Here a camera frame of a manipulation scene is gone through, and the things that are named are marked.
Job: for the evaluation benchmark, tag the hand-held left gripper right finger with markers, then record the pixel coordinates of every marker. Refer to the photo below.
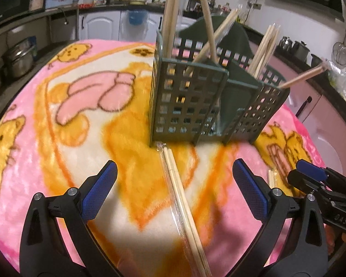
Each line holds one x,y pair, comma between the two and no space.
252,190

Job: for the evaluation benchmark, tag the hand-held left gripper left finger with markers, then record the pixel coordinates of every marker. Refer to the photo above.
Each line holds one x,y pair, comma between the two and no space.
99,190

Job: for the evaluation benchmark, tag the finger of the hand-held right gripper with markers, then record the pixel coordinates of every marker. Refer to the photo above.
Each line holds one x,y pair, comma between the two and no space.
301,181
310,168

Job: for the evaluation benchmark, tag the green plastic utensil basket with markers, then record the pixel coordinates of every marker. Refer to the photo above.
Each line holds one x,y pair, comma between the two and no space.
190,101

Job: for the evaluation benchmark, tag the pink printed blanket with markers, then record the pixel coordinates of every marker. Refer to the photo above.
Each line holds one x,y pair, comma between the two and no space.
75,121

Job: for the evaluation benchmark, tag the large steel kettle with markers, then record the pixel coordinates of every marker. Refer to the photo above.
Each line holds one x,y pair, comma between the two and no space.
301,51

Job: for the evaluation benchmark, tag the hanging mesh strainer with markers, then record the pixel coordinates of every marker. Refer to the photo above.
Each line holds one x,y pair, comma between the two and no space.
340,50

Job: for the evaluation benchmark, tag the small steel kettle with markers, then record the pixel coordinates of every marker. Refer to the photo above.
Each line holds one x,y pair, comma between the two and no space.
285,44

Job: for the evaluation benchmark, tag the stacked steel pots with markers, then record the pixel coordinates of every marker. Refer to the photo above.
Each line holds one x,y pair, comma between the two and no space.
18,60

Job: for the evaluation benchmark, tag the hanging blue plastic bag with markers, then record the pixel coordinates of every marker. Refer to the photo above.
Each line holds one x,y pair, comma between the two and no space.
137,17

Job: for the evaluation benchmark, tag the grey shelf unit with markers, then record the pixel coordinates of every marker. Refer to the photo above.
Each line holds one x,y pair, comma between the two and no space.
46,20

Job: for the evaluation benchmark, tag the yellow bowl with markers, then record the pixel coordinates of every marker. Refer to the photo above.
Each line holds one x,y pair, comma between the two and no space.
137,0

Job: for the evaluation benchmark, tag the wall socket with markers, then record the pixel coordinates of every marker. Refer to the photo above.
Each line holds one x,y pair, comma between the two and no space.
257,6

